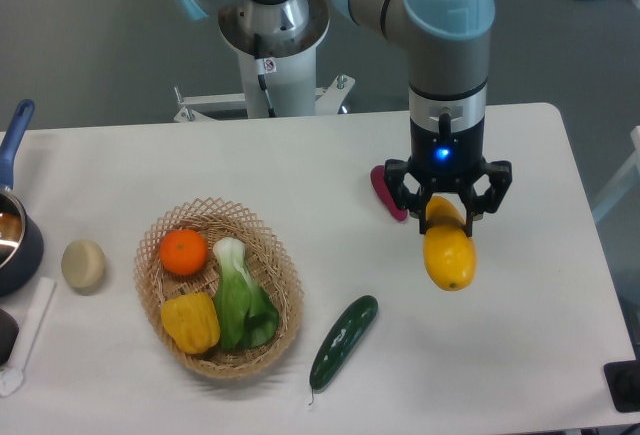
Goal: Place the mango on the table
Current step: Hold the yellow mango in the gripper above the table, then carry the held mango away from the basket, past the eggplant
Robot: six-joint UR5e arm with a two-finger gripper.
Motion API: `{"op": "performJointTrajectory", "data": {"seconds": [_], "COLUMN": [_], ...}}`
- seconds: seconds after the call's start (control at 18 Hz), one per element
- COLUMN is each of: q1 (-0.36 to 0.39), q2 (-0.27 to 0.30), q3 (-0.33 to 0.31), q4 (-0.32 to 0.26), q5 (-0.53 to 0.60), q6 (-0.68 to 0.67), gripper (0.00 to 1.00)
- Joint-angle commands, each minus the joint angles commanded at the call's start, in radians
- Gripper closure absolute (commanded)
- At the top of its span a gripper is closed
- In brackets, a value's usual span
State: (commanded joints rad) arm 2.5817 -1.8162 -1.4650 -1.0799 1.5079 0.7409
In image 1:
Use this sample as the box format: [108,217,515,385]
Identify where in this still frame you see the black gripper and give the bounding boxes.
[384,115,512,238]

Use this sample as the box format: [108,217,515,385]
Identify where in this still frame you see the yellow mango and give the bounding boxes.
[423,196,477,291]

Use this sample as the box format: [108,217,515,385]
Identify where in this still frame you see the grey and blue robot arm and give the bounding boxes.
[176,0,512,232]

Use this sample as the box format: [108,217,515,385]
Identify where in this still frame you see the magenta purple vegetable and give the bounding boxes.
[370,165,408,223]

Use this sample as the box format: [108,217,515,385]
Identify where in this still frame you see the green cucumber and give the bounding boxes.
[308,294,379,405]

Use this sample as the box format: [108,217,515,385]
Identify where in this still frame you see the green bok choy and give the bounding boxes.
[213,237,279,351]

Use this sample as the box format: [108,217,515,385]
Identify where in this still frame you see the woven bamboo basket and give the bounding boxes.
[134,198,304,379]

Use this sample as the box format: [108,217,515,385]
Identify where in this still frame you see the black device at table edge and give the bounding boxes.
[603,360,639,413]

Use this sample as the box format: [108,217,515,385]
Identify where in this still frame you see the orange mandarin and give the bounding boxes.
[159,229,208,276]

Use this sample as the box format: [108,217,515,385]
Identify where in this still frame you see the yellow bell pepper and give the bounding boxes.
[160,292,220,355]

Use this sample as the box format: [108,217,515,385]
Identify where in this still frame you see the dark blue saucepan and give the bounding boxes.
[1,99,44,297]

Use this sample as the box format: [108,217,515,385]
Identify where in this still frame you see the dark aubergine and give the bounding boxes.
[0,309,19,365]

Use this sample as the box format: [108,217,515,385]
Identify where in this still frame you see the white leek stalk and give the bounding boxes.
[1,277,56,398]

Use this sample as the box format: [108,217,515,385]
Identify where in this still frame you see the white frame at right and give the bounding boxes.
[592,126,639,224]

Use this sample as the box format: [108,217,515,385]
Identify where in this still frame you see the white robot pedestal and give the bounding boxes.
[174,47,356,123]

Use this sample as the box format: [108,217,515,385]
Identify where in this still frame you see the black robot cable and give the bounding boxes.
[252,33,277,119]

